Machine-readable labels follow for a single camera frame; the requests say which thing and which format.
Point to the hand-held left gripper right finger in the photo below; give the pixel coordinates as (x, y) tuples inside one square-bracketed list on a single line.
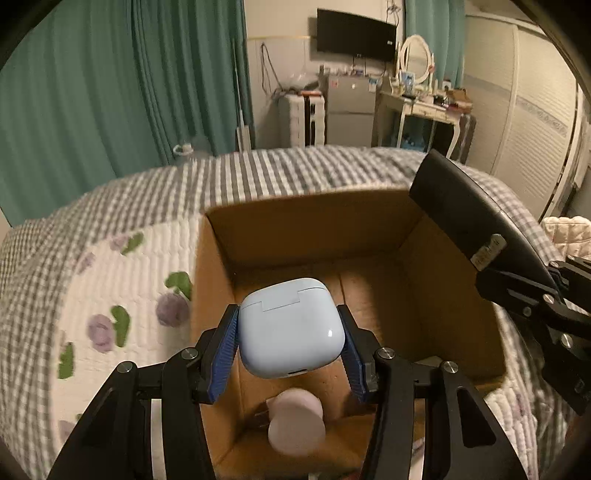
[(355, 364)]

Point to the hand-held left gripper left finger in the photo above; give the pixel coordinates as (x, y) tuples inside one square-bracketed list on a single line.
[(225, 351)]

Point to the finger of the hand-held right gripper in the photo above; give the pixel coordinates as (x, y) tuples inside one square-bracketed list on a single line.
[(570, 272), (531, 300)]

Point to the light blue earbuds case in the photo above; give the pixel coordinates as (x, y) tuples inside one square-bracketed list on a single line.
[(288, 330)]

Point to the pink charger plug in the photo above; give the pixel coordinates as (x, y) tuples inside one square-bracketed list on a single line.
[(295, 422)]

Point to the brown cardboard box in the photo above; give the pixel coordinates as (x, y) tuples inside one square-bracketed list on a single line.
[(429, 295)]

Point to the black curved plastic panel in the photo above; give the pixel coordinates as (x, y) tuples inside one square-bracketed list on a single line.
[(475, 207)]

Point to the cream folded blanket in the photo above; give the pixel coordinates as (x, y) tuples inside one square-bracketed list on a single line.
[(568, 235)]

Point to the dark suitcase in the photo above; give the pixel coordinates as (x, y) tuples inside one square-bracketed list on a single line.
[(465, 138)]

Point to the white sliding wardrobe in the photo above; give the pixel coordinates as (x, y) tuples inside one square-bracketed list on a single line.
[(521, 101)]

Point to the blue bag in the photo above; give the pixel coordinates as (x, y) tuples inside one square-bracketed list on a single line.
[(412, 142)]

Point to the white dressing table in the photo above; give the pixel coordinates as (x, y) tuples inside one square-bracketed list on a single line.
[(418, 110)]

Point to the white storage cart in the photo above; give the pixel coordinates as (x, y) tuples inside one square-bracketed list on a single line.
[(302, 120)]

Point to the silver mini fridge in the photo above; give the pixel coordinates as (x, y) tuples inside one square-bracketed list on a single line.
[(350, 108)]

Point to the white oval mirror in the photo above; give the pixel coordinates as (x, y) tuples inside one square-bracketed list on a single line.
[(414, 55)]

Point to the green curtain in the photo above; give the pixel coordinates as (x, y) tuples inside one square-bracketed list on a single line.
[(434, 27), (106, 87)]

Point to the black wall television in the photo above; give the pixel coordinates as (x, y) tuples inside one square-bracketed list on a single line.
[(355, 32)]

